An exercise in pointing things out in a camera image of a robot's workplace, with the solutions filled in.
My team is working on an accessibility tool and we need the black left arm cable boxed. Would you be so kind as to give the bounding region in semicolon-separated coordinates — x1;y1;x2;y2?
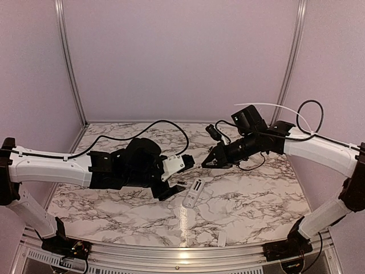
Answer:
17;119;190;160

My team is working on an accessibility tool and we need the white battery cover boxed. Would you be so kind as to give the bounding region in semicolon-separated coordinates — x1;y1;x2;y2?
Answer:
217;231;227;247

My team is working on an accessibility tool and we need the aluminium frame post left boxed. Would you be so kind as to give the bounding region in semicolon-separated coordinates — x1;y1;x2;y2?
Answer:
54;0;88;127

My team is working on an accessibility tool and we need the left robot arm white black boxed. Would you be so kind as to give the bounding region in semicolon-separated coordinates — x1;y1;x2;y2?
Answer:
1;138;194;254

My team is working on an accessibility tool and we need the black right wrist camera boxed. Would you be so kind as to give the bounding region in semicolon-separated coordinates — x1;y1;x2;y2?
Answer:
231;104;268;136

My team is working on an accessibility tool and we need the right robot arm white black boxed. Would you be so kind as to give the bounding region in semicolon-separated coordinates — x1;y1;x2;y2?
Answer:
202;120;364;256

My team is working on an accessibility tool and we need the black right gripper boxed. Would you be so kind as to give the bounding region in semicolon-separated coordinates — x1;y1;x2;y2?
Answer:
202;131;261;168

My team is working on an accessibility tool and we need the white zip tie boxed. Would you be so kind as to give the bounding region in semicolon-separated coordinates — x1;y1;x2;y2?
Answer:
234;103;320;135

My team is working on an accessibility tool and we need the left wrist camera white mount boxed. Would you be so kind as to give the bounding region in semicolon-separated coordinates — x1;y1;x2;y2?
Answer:
161;154;195;182

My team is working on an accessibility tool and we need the white remote control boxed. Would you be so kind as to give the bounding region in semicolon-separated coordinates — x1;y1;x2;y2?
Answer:
182;178;205;208

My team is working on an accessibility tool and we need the aluminium front rail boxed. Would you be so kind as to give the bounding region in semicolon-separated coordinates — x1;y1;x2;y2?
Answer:
10;228;342;273

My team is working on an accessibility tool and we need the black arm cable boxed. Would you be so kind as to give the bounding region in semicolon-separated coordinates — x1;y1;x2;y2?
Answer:
17;119;190;160
296;99;365;152

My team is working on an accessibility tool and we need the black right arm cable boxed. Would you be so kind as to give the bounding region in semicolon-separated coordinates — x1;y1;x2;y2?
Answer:
296;99;365;152

